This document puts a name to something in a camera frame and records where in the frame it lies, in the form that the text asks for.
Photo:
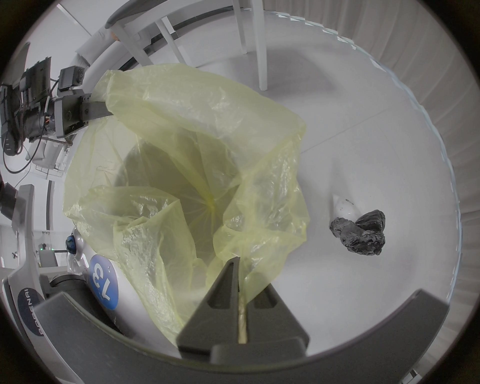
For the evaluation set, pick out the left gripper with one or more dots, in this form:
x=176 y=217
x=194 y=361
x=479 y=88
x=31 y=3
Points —
x=69 y=114

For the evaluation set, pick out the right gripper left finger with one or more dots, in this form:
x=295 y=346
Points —
x=213 y=318

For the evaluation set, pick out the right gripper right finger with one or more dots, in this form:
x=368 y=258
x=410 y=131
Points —
x=277 y=322

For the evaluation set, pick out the yellow plastic bag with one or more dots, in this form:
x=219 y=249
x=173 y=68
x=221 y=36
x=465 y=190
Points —
x=180 y=123

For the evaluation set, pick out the black plastic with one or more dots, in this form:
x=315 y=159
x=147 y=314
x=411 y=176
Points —
x=363 y=234

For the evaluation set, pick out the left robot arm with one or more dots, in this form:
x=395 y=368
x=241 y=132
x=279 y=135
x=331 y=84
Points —
x=22 y=123

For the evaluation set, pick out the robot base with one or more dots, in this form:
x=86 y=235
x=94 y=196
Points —
x=26 y=292

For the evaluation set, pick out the crumpled clear plastic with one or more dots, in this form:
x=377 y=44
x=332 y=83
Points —
x=345 y=208

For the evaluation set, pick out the white chair with grey seat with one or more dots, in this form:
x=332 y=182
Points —
x=260 y=45

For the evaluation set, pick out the white curtain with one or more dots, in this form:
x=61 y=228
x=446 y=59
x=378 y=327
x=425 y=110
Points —
x=450 y=112

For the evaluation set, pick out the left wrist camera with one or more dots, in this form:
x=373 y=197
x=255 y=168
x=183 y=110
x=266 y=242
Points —
x=71 y=78

